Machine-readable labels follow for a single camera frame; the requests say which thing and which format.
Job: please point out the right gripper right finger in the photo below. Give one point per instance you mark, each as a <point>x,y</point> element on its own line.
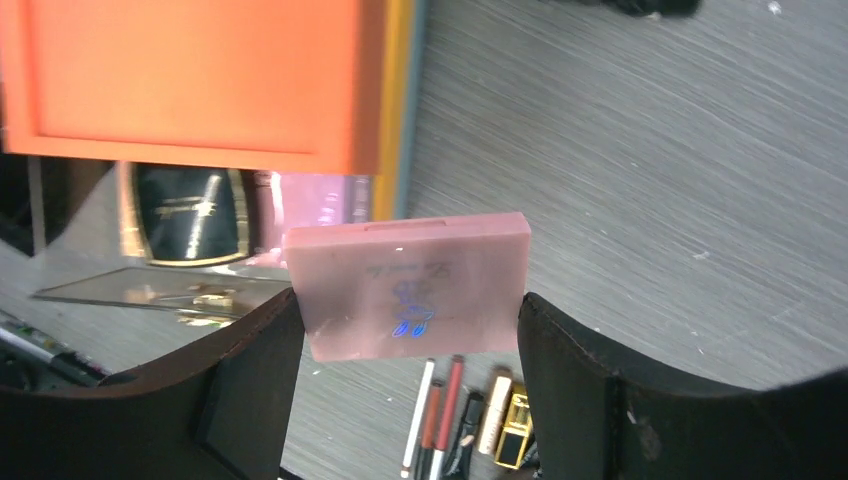
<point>602,410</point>

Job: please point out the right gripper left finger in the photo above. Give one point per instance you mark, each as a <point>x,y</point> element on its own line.
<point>216,408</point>

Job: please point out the black gold compact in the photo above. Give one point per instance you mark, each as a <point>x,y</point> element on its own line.
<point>187,217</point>

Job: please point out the clear top drawer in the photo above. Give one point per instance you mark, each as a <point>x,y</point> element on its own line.
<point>84,269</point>

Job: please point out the small pink compact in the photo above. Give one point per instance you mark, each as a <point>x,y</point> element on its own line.
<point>410,288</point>

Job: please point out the orange drawer organizer box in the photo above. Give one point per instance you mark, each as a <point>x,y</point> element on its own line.
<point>320,87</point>

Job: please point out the white makeup pencil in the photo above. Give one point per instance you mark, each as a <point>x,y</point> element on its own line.
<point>418,412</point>

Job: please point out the gold lipstick tube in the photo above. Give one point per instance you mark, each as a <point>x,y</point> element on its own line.
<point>516,432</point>

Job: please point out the beige concealer tube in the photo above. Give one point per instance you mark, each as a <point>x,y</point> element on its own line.
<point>496,403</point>

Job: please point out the black mascara tube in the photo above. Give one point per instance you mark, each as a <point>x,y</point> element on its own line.
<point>458,462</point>

